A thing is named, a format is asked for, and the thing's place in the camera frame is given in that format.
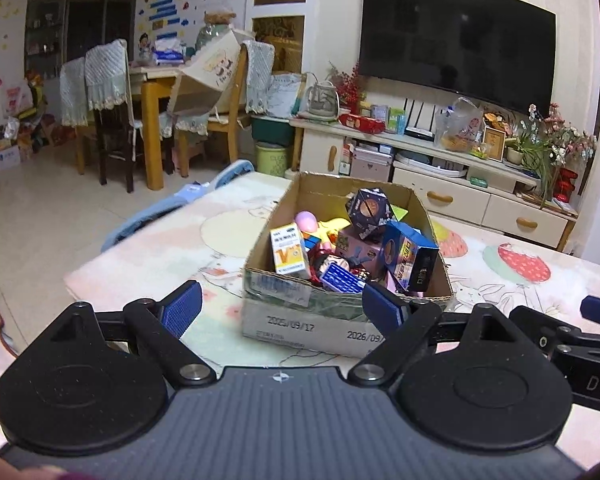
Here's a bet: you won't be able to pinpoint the blue rectangular box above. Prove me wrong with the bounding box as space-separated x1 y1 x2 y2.
381 220 440 295

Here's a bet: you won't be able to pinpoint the blue tissue pack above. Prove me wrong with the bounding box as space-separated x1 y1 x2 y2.
151 35 186 65

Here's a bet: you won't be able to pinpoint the black television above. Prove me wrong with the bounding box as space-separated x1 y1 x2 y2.
358 0 557 116

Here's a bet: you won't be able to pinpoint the stack of books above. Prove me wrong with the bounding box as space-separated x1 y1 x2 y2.
517 187 578 216

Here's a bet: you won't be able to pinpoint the red berry branches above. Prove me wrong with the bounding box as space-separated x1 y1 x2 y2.
328 62 366 111

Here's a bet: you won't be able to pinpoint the cardboard carton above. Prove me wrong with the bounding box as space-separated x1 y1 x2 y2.
0 142 23 177

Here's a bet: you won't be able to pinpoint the light wooden chair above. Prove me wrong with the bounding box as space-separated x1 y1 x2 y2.
172 42 253 171

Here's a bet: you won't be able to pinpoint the potted green plant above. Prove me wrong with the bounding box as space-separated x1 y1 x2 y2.
505 132 556 201

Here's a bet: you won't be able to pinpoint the glass electric kettle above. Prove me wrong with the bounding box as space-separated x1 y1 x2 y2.
300 72 341 121

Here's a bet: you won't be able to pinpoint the white glazed partition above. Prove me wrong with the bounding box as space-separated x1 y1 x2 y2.
247 0 316 76

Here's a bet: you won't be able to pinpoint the pink artificial flower bouquet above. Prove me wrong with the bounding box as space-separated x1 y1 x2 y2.
527 103 598 166

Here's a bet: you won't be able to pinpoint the cream cabinet drawer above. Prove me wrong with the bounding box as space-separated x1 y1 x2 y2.
392 167 491 226
481 194 571 248

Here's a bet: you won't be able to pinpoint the printed pink tablecloth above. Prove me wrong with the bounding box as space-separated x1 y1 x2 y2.
62 172 600 461

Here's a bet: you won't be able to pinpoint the white round tray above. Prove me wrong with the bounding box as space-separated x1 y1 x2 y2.
395 150 468 179

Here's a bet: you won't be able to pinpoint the cream TV cabinet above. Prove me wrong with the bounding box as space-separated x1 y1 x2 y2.
290 115 578 253

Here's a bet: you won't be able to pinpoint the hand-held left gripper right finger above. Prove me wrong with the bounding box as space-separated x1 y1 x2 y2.
349 281 531 388

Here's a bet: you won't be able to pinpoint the pink figure-print box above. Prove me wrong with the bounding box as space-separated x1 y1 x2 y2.
334 226 387 281

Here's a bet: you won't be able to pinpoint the lace chair cover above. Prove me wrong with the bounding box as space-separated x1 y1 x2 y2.
60 57 90 128
84 39 131 111
242 39 277 114

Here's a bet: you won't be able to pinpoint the red biscuit packet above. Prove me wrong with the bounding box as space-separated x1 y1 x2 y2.
338 112 386 134

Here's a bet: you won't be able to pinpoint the pink metal case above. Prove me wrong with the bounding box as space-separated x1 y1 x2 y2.
351 146 393 183

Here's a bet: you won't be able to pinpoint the dark green bin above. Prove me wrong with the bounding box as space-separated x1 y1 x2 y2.
251 116 296 147

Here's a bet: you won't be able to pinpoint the white printed papers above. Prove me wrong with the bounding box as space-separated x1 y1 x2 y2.
267 74 303 117

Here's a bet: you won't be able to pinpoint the large glass jar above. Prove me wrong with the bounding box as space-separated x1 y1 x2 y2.
196 11 237 53

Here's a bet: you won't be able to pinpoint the wooden dining table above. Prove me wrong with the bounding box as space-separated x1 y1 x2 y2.
128 62 241 188

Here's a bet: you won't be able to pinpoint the dark glass cabinet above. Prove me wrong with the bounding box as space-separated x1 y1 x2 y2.
25 0 133 68

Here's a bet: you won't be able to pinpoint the pink stool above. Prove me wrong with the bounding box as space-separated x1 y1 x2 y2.
172 142 206 171

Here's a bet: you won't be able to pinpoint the cream cabinet door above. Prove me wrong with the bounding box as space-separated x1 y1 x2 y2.
300 127 353 176

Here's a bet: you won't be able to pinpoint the cartoon doll figurine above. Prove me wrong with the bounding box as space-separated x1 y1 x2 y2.
311 251 353 288

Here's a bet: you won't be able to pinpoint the cardboard box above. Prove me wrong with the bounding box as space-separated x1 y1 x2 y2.
240 171 454 359

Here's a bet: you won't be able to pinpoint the dark geometric puzzle cube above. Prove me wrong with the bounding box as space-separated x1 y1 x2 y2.
345 187 400 241

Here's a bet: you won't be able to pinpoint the canvas tote bag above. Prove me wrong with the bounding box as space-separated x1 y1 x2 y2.
167 30 249 116

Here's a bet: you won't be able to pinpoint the light green trash bin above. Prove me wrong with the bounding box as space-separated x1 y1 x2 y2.
255 142 288 177

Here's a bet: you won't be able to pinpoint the clear plastic snack bag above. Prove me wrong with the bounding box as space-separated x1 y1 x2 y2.
434 97 486 153

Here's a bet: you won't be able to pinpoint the orange white medicine box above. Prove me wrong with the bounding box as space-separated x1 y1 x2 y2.
269 225 312 279

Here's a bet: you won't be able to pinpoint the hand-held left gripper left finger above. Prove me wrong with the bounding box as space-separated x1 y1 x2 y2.
45 280 217 388

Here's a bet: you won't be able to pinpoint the dark wooden chair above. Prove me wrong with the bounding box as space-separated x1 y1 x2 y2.
92 100 143 194

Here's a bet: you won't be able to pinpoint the wooden picture frame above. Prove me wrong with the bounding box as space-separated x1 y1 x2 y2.
482 126 507 161

